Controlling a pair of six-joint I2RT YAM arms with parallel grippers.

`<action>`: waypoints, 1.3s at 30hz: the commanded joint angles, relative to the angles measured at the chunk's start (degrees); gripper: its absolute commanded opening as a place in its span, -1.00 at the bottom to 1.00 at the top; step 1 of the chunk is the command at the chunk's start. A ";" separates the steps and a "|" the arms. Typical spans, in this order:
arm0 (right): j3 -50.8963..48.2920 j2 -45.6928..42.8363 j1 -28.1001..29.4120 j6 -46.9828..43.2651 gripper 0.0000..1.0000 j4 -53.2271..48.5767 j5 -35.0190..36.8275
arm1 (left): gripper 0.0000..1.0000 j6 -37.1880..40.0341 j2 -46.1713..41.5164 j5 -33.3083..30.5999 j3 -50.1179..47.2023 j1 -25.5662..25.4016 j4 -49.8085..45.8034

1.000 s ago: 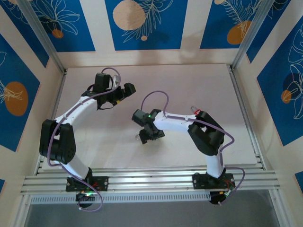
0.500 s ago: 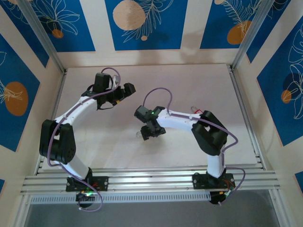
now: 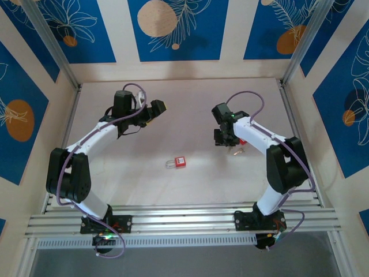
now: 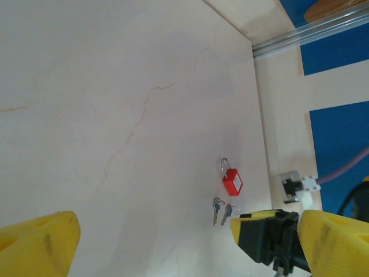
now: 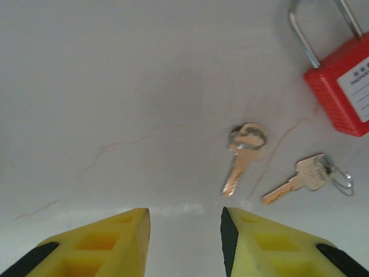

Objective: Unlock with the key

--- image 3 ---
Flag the aluminium table side rail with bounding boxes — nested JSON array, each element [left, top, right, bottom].
[[43, 83, 83, 214], [278, 79, 323, 207]]

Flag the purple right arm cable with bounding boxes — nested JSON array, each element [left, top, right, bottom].
[[225, 91, 317, 252]]

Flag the key with metal ring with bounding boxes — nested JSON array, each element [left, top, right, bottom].
[[227, 139, 248, 156]]

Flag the aluminium frame post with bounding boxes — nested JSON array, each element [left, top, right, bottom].
[[281, 0, 337, 87], [21, 0, 82, 91]]

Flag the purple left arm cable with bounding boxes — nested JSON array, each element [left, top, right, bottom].
[[56, 83, 148, 258]]

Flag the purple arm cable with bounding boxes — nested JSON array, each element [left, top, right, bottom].
[[56, 83, 148, 258], [225, 91, 317, 252]]

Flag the white slotted cable duct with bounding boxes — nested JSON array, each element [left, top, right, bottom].
[[36, 234, 258, 249]]

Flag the red padlock with steel shackle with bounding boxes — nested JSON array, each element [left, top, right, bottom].
[[165, 156, 187, 169]]

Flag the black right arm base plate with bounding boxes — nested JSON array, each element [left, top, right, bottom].
[[234, 210, 287, 231]]

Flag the black base electronics box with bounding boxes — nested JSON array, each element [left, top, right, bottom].
[[255, 233, 282, 251], [92, 234, 116, 255]]

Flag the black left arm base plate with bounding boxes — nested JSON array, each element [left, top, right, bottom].
[[80, 215, 133, 234]]

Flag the aluminium rail beam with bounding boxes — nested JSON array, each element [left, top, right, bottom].
[[24, 201, 344, 239]]

